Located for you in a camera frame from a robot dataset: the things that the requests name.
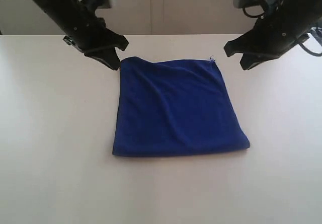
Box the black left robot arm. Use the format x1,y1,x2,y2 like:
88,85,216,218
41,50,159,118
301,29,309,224
32,0,129,70

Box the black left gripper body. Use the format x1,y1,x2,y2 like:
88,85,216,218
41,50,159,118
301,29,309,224
50,0,115,53

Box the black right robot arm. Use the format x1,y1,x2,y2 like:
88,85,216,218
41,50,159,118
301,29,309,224
224,0,321,70

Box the blue microfibre towel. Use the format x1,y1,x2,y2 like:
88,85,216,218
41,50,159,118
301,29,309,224
112,57,250,158

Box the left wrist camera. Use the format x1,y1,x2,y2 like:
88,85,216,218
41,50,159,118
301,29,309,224
81,0,115,15

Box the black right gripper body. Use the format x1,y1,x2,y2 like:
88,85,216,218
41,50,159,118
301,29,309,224
248,5,309,58

